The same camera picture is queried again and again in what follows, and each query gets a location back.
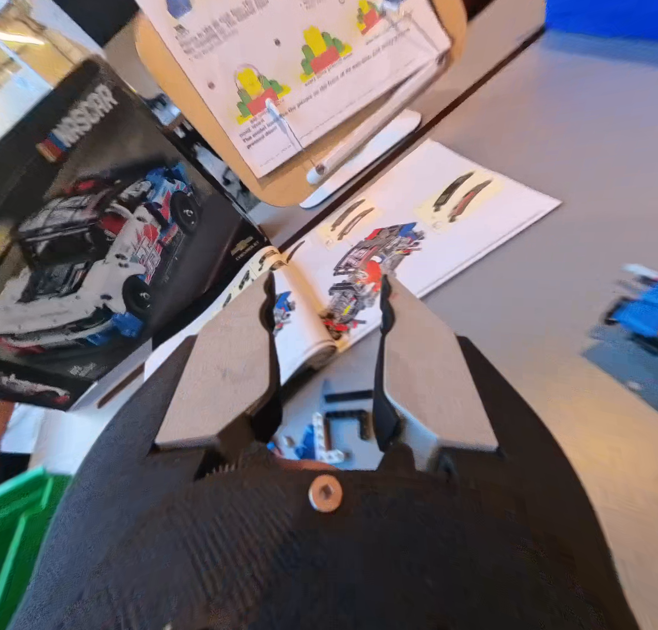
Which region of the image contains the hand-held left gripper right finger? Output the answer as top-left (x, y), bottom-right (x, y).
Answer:
top-left (373, 274), bottom-right (499, 470)

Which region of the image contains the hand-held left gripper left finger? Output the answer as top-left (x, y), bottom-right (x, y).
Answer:
top-left (154, 271), bottom-right (283, 448)

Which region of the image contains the toy brick car assembly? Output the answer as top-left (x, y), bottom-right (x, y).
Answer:
top-left (601, 262), bottom-right (658, 355)

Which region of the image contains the grey desk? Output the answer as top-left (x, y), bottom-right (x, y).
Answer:
top-left (31, 28), bottom-right (658, 605)

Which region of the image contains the black angled toy beam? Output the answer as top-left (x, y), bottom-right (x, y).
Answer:
top-left (325, 409), bottom-right (373, 441)

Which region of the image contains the white angled toy beam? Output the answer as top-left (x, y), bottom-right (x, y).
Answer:
top-left (313, 413), bottom-right (346, 462)

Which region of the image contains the open instruction booklet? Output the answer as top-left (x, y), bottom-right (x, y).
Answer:
top-left (144, 139), bottom-right (562, 410)

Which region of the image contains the black toy set box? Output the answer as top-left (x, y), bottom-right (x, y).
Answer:
top-left (0, 57), bottom-right (271, 412)

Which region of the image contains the green storage bin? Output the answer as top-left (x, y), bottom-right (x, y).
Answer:
top-left (0, 465), bottom-right (73, 613)

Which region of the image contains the brick building instruction sheet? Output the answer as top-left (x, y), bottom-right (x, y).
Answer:
top-left (115, 0), bottom-right (453, 179)

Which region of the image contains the blue storage bin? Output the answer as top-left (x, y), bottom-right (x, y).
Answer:
top-left (544, 0), bottom-right (658, 42)

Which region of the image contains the blue curved toy frame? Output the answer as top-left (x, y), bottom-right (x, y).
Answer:
top-left (294, 424), bottom-right (318, 461)

